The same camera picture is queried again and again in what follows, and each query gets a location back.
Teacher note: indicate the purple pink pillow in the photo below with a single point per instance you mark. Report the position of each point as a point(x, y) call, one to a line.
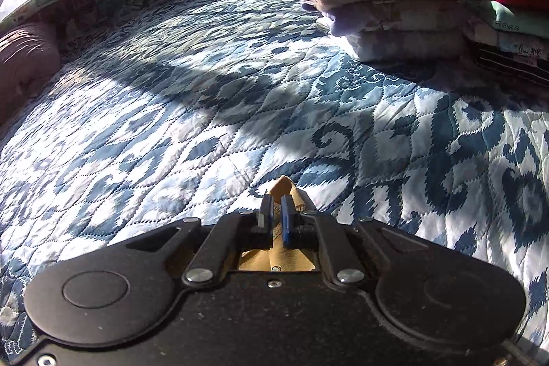
point(29, 58)

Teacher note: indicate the mint green folded garment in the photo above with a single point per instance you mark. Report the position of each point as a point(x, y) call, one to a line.
point(510, 19)

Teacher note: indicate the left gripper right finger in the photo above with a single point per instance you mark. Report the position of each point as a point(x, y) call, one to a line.
point(322, 234)

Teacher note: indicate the lavender folded garment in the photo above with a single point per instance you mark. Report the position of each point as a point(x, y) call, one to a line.
point(392, 16)

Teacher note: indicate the grey folded bottom garment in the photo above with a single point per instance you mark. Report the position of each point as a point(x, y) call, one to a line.
point(395, 46)

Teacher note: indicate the blue white quilted bedspread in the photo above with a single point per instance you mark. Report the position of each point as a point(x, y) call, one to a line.
point(196, 107)

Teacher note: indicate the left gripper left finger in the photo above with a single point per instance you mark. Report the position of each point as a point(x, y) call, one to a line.
point(233, 234)

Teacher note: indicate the yellow car print shirt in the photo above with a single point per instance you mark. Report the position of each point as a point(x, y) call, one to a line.
point(278, 258)

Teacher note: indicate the floral print folded garment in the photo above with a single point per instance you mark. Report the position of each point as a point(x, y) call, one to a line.
point(516, 43)

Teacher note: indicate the black striped folded garment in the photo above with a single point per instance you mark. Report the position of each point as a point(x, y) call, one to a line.
point(494, 59)

